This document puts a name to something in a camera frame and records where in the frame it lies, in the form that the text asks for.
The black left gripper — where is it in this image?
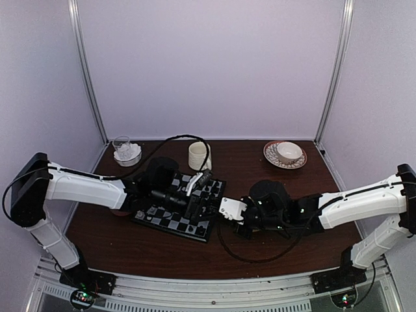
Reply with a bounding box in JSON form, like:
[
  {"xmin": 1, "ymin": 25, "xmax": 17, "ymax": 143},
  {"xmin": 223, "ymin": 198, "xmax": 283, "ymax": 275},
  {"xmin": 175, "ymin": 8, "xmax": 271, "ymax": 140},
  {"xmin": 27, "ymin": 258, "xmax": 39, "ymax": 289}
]
[{"xmin": 151, "ymin": 186, "xmax": 218, "ymax": 223}]

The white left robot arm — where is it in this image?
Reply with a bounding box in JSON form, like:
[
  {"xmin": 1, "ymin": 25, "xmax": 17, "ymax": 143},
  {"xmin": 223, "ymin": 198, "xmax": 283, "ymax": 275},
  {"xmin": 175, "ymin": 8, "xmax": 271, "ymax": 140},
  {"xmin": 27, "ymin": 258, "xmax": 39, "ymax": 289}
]
[{"xmin": 5, "ymin": 153, "xmax": 225, "ymax": 289}]

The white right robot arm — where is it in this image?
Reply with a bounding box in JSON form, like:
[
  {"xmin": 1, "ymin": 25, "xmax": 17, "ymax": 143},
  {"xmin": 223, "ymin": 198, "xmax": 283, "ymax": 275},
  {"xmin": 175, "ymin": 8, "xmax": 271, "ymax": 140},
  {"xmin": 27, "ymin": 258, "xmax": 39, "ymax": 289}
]
[{"xmin": 222, "ymin": 164, "xmax": 415, "ymax": 287}]

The black and white chessboard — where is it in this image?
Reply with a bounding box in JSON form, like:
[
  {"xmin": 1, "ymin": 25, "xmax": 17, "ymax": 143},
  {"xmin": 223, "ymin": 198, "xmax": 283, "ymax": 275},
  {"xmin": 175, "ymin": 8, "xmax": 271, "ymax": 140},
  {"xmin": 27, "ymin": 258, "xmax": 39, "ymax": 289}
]
[{"xmin": 131, "ymin": 173, "xmax": 226, "ymax": 242}]

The white ribbed ceramic mug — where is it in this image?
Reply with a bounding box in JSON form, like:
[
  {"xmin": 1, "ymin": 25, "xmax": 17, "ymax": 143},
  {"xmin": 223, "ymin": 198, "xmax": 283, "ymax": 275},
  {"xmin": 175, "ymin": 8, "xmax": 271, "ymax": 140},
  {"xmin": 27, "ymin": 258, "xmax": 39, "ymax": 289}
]
[{"xmin": 188, "ymin": 142, "xmax": 212, "ymax": 170}]

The floral patterned saucer plate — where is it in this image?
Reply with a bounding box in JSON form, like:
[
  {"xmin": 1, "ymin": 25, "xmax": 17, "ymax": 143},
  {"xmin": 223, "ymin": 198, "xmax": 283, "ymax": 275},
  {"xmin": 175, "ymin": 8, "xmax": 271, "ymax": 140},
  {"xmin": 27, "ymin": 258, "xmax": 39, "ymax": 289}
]
[{"xmin": 263, "ymin": 141, "xmax": 307, "ymax": 170}]

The pink bowl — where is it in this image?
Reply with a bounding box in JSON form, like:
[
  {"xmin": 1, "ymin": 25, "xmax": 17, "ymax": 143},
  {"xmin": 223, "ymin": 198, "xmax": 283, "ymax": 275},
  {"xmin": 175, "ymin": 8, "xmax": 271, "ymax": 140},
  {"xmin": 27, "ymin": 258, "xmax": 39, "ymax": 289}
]
[{"xmin": 111, "ymin": 210, "xmax": 130, "ymax": 216}]

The white ceramic cup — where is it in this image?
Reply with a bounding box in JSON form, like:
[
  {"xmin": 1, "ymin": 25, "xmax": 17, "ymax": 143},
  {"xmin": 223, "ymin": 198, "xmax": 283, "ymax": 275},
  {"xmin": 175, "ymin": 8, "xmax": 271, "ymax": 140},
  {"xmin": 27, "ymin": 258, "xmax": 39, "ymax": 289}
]
[{"xmin": 276, "ymin": 142, "xmax": 302, "ymax": 164}]

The clear glass cup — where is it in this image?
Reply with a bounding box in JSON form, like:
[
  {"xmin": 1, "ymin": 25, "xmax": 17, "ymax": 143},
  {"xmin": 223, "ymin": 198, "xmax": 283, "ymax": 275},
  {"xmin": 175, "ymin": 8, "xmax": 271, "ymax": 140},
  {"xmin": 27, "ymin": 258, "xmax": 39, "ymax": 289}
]
[{"xmin": 112, "ymin": 135, "xmax": 130, "ymax": 156}]

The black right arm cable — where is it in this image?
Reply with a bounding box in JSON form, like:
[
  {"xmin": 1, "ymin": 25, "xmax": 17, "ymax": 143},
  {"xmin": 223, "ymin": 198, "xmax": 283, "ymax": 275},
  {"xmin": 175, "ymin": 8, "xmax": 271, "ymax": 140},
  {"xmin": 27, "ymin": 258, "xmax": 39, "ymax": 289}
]
[{"xmin": 217, "ymin": 220, "xmax": 313, "ymax": 263}]

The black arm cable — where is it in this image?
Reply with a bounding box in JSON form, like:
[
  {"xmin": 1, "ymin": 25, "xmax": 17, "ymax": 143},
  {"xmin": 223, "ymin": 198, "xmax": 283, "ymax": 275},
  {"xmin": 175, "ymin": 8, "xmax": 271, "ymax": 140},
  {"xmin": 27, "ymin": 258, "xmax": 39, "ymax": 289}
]
[
  {"xmin": 217, "ymin": 220, "xmax": 313, "ymax": 263},
  {"xmin": 1, "ymin": 134, "xmax": 212, "ymax": 225}
]

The aluminium front rail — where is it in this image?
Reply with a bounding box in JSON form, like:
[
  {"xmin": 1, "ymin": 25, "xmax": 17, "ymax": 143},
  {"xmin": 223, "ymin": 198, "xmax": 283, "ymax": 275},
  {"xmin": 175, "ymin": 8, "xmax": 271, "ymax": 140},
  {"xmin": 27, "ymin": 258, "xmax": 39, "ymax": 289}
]
[{"xmin": 25, "ymin": 250, "xmax": 407, "ymax": 312}]

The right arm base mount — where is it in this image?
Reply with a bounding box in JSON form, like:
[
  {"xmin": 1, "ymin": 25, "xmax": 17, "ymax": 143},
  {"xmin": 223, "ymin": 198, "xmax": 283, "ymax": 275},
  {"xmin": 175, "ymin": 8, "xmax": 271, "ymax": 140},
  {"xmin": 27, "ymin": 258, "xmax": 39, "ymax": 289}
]
[{"xmin": 311, "ymin": 267, "xmax": 367, "ymax": 309}]

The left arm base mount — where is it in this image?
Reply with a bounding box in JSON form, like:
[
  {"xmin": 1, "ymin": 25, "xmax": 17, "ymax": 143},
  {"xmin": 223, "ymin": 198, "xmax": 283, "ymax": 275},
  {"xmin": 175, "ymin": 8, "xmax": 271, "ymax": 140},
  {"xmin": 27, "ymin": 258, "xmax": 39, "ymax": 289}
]
[{"xmin": 59, "ymin": 270, "xmax": 116, "ymax": 310}]

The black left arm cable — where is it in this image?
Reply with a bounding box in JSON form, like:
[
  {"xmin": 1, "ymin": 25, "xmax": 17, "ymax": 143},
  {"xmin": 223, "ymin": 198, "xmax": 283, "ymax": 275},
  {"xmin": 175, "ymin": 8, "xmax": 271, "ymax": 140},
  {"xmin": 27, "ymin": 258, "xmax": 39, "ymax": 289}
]
[{"xmin": 1, "ymin": 134, "xmax": 212, "ymax": 225}]

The aluminium frame post left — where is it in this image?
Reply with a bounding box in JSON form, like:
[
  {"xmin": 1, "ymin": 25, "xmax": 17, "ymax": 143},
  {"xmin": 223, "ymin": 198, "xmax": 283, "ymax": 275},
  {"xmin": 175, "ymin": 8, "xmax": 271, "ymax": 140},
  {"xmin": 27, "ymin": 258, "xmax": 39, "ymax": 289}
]
[{"xmin": 68, "ymin": 0, "xmax": 109, "ymax": 145}]

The aluminium frame post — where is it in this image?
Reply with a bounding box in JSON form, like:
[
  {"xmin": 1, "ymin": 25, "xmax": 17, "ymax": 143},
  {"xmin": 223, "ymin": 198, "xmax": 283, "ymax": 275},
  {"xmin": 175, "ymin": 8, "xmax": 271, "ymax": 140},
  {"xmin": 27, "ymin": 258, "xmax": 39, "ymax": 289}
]
[
  {"xmin": 68, "ymin": 0, "xmax": 109, "ymax": 145},
  {"xmin": 314, "ymin": 0, "xmax": 355, "ymax": 146}
]

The aluminium frame post right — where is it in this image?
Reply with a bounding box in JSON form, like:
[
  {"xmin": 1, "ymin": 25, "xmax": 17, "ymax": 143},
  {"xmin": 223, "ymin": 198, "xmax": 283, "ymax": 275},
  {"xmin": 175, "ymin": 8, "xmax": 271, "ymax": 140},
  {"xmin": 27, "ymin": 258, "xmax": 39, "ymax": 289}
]
[{"xmin": 314, "ymin": 0, "xmax": 355, "ymax": 146}]

